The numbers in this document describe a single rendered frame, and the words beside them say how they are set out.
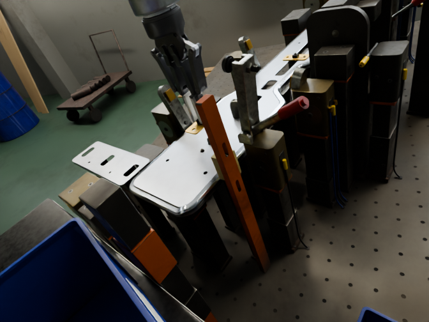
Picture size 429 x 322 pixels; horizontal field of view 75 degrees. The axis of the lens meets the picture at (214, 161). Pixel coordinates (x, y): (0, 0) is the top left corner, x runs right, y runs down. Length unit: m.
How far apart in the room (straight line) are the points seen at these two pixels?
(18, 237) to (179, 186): 0.35
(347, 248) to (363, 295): 0.12
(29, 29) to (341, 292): 5.28
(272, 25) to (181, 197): 3.07
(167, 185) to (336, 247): 0.45
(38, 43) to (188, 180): 4.99
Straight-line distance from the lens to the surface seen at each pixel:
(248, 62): 0.49
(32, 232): 0.71
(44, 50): 5.49
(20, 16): 5.46
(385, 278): 0.77
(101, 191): 0.35
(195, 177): 0.61
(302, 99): 0.47
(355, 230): 0.83
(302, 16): 1.35
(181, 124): 0.81
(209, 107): 0.43
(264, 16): 3.51
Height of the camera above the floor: 1.38
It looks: 37 degrees down
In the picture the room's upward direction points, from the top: 22 degrees counter-clockwise
